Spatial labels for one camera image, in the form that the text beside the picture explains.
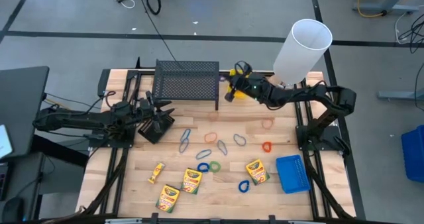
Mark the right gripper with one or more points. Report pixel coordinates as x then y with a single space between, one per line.
256 89

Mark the yellow plastic basket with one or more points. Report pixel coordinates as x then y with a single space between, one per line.
239 94

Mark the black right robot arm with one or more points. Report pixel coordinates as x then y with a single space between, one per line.
308 94

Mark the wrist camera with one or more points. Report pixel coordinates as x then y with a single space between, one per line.
239 81
149 98

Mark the black control box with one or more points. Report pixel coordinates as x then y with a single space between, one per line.
103 83

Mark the blue storage bin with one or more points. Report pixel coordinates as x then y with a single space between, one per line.
414 154

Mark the black plastic basket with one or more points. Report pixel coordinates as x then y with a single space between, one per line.
155 134

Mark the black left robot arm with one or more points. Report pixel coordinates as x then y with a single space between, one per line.
73 120

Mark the grey desk foot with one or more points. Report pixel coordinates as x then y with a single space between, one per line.
387 8
397 94

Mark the small yellow crayon pack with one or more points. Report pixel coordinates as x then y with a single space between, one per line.
156 173

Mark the green coil wristband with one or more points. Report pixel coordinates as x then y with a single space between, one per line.
219 166

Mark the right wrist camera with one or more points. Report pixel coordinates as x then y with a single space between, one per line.
239 81

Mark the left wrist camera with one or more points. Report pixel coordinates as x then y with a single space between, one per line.
149 98

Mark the black aluminium frame rail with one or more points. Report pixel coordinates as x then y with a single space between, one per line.
122 171
314 201
145 72

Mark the Crayola crayon box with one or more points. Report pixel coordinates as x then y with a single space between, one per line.
191 181
257 172
168 199

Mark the black computer mouse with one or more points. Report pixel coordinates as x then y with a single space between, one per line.
13 210

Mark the dark keyboard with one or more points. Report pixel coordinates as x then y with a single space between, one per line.
2 181

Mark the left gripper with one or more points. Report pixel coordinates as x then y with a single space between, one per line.
144 111

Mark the white shade table lamp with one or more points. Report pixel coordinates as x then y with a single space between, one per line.
298 51

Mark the blue plastic basket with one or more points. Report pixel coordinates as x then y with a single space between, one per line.
293 174

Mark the blue rubber band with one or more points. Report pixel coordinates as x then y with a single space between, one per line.
181 138
180 148
226 153
196 157
234 136

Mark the black mesh desk shelf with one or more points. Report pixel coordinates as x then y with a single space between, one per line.
185 81

